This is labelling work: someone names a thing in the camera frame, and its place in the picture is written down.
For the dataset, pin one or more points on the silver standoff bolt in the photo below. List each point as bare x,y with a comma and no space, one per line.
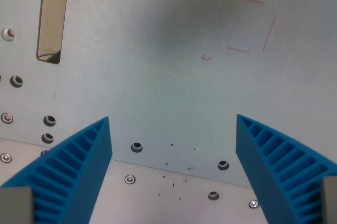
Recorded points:
8,34

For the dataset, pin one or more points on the large grey metal plate with slot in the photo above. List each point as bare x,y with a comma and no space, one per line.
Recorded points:
163,76

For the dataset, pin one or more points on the silver socket head screw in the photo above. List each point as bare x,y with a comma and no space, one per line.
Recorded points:
7,118
253,204
5,157
129,179

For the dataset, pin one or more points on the light grey metal base plate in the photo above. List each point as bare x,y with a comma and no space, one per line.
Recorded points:
147,203

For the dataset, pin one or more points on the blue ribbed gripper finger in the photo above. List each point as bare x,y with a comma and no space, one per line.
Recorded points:
87,171
258,166

